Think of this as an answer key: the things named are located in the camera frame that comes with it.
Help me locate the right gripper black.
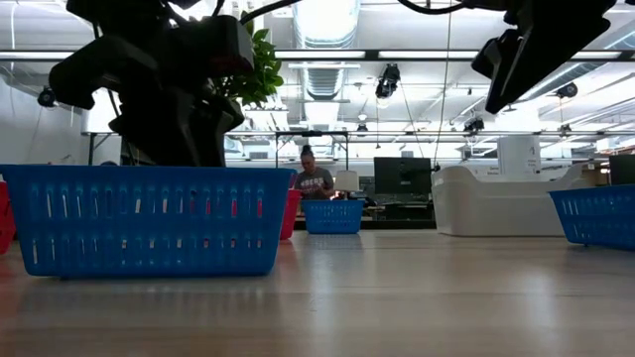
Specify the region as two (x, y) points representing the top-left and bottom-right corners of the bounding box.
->
(470, 0), (619, 115)

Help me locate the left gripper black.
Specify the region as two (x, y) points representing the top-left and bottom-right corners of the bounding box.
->
(48, 24), (246, 168)

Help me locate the blue plastic slotted basket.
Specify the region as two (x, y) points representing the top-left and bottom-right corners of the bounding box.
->
(301, 198), (366, 236)
(0, 164), (299, 279)
(548, 183), (635, 252)

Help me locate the white plastic bin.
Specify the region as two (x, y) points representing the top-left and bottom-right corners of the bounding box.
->
(430, 162), (599, 238)

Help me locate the long ceiling light panel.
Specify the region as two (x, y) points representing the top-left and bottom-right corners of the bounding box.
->
(275, 50), (367, 60)
(379, 50), (480, 60)

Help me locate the black-framed background table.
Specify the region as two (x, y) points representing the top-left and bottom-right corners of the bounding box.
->
(275, 130), (350, 172)
(81, 130), (123, 168)

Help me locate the white sign box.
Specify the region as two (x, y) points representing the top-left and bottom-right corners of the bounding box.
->
(497, 135), (542, 176)

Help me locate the green leafy plant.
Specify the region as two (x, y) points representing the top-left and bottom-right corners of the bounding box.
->
(212, 9), (286, 108)

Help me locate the black hanging spotlight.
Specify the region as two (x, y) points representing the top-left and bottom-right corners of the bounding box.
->
(375, 62), (402, 99)

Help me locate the person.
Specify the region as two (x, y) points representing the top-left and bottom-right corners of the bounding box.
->
(294, 144), (336, 201)

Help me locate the black computer monitor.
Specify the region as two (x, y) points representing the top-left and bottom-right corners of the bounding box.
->
(608, 154), (635, 186)
(373, 157), (433, 196)

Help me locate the white lampshade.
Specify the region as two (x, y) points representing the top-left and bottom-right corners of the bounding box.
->
(332, 170), (360, 193)

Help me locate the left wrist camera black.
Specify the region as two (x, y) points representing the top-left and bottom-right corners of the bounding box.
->
(188, 14), (256, 76)

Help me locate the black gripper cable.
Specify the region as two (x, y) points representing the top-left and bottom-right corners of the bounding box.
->
(240, 0), (304, 26)
(396, 0), (470, 16)

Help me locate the silver ventilation duct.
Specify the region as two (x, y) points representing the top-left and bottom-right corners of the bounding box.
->
(290, 0), (362, 100)

